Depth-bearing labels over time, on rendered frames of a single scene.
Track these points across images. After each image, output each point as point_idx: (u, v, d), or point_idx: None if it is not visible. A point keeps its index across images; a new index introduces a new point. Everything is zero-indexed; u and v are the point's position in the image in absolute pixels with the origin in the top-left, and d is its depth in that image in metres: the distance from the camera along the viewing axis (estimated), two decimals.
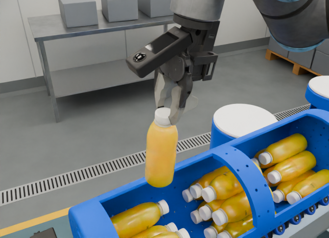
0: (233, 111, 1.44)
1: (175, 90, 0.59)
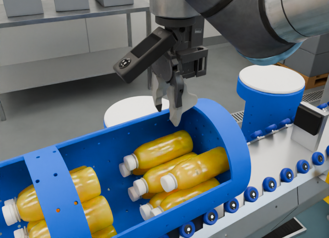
0: (133, 104, 1.18)
1: (169, 91, 0.59)
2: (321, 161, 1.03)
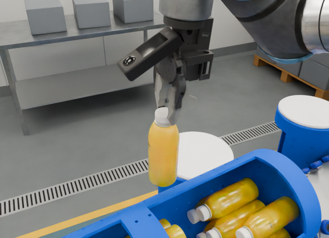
0: (184, 141, 1.23)
1: (170, 91, 0.59)
2: None
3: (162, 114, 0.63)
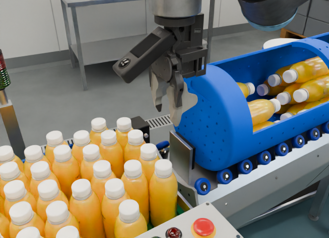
0: (281, 42, 1.53)
1: (169, 90, 0.59)
2: None
3: None
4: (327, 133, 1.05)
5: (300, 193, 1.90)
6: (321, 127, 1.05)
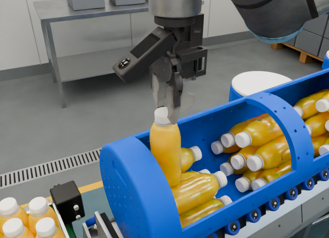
0: (252, 77, 1.40)
1: (168, 90, 0.59)
2: None
3: (321, 109, 0.98)
4: (289, 200, 0.91)
5: None
6: (283, 192, 0.91)
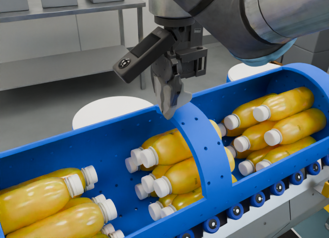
0: (107, 106, 1.06)
1: (166, 89, 0.60)
2: (314, 169, 0.90)
3: (259, 118, 0.81)
4: None
5: None
6: None
